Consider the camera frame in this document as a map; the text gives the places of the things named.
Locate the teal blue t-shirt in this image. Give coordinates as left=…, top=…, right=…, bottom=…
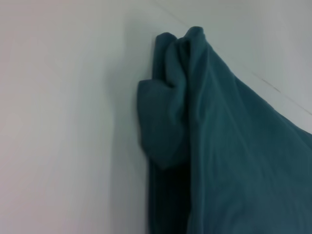
left=136, top=25, right=312, bottom=234

